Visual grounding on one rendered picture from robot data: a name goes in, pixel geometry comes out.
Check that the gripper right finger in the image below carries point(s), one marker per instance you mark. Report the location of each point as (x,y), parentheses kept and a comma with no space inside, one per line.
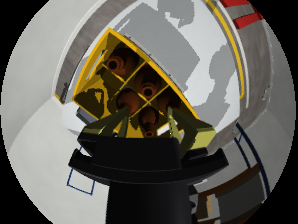
(197,133)

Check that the yellow crate with cross dividers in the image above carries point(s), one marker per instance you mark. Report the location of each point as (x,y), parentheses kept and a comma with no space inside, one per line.
(95,94)

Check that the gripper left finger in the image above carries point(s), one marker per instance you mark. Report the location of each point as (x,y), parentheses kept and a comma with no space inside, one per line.
(106,125)

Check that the brown glass bottle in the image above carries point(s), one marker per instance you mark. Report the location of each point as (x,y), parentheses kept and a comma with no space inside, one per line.
(148,118)

